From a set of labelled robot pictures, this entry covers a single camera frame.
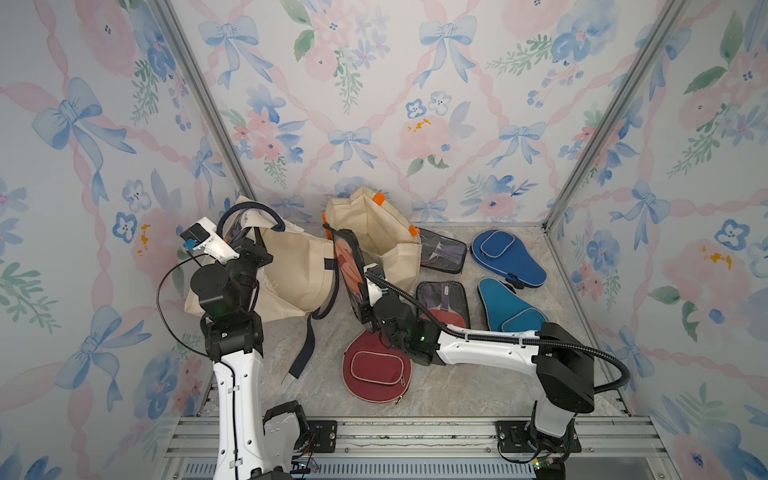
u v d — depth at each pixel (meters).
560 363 0.48
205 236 0.52
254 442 0.40
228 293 0.45
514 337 0.50
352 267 0.70
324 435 0.73
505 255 1.07
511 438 0.73
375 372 0.80
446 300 0.96
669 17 0.69
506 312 0.93
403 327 0.58
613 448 0.73
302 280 0.88
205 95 0.82
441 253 1.09
